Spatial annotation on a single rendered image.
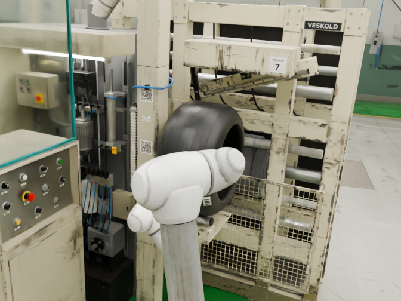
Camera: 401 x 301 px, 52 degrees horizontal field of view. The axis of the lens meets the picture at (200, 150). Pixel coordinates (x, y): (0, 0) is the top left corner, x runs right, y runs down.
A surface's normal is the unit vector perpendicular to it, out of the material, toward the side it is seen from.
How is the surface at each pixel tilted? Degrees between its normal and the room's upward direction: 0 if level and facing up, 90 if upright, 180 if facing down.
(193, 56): 90
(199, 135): 49
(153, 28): 90
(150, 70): 90
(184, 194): 79
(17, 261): 90
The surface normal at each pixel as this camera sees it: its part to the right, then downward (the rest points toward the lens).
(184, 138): -0.30, -0.32
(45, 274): 0.92, 0.18
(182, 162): 0.33, -0.63
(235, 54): -0.40, 0.27
